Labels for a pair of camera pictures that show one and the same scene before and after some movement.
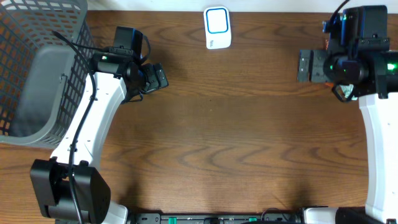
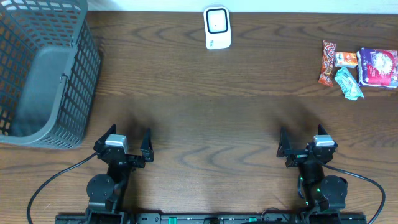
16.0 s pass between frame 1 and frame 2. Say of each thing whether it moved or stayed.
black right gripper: moved
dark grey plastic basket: stayed
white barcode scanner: stayed
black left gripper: moved
